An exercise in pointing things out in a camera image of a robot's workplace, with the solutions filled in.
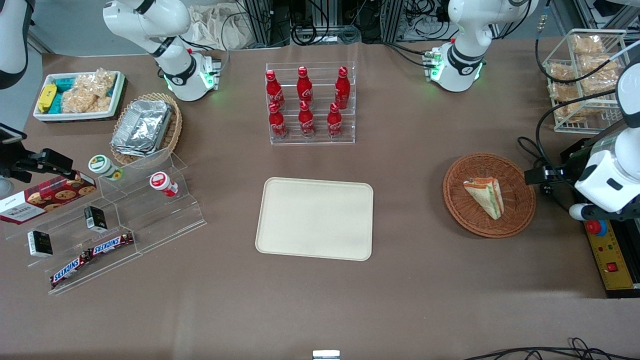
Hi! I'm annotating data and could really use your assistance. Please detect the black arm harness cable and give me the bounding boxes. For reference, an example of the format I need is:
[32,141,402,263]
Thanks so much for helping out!
[534,0,627,173]

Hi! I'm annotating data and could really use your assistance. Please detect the oval tan wicker basket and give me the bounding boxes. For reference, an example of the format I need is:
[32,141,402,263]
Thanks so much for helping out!
[110,92,183,166]

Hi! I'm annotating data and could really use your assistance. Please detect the round brown wicker basket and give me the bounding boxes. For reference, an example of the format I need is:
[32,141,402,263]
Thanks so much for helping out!
[443,153,537,239]

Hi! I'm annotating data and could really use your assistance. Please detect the green lid white cup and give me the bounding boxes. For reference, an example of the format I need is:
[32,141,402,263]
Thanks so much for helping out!
[88,154,124,182]

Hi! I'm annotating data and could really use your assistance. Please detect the black yellow control box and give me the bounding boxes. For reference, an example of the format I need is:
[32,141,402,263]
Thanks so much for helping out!
[560,137,640,299]

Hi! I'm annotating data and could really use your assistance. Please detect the yellow snack packet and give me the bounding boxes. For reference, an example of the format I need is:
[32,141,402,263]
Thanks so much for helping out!
[37,83,57,114]

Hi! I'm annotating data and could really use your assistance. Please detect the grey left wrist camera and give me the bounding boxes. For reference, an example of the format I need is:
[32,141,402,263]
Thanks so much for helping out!
[569,202,602,222]

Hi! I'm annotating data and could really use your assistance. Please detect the clear rice cracker bag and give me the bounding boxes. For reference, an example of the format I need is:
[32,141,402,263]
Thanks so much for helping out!
[61,88,112,114]
[75,68,117,99]

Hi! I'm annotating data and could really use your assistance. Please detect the black base cables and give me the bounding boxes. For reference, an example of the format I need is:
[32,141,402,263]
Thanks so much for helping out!
[384,41,437,70]
[179,10,251,77]

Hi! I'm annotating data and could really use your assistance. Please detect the clear acrylic bottle rack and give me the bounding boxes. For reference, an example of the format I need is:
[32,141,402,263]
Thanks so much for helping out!
[265,61,357,146]

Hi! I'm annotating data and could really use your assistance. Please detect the red cola bottle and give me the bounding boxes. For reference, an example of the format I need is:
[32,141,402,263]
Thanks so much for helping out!
[265,69,286,111]
[327,102,344,139]
[298,100,316,139]
[334,66,351,110]
[268,102,288,140]
[296,65,314,108]

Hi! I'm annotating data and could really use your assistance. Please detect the snickers chocolate bar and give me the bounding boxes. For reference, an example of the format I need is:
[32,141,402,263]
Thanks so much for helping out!
[88,231,135,257]
[50,251,92,289]

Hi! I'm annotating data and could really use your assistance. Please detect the red lid white cup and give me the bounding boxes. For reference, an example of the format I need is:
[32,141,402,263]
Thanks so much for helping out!
[149,171,179,197]

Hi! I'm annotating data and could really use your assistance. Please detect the black coiled cable bundle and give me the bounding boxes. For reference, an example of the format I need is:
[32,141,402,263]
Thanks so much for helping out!
[291,20,362,47]

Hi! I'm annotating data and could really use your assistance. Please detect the triangle sandwich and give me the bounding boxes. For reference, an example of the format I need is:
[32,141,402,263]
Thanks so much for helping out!
[463,177,505,221]

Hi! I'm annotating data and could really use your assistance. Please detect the aluminium foil container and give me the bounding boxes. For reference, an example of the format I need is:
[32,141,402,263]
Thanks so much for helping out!
[112,99,174,151]
[111,136,169,158]

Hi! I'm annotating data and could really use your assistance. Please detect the red tartan cookie box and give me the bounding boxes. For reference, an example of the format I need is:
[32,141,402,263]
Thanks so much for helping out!
[0,171,98,226]

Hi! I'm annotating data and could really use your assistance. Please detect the clear acrylic stepped stand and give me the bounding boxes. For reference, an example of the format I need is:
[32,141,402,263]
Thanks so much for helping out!
[5,148,207,296]

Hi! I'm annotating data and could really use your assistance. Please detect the beige cloth bag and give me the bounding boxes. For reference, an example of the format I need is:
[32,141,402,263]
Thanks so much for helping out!
[186,4,252,51]

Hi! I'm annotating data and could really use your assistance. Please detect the small black box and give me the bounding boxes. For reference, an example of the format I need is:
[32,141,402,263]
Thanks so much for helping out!
[27,230,54,258]
[84,205,108,234]

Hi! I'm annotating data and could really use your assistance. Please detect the clear fried snack bag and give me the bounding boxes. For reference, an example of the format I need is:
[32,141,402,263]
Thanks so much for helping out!
[570,34,606,56]
[554,102,601,124]
[547,62,576,84]
[549,82,581,104]
[579,54,621,96]

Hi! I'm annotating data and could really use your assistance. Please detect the white wire basket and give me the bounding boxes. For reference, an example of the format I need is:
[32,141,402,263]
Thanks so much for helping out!
[542,28,631,135]

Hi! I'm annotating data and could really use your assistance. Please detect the beige rectangular tray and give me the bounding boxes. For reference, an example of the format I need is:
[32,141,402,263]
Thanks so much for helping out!
[255,177,375,262]

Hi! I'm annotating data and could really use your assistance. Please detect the aluminium frame post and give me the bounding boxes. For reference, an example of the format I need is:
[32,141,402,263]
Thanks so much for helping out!
[384,0,407,44]
[245,0,292,49]

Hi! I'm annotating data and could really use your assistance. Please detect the black floor cables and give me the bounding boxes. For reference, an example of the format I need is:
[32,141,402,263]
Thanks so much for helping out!
[462,337,640,360]

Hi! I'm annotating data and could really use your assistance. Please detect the white rectangular bin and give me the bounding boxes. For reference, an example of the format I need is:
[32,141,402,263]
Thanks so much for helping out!
[33,70,127,123]

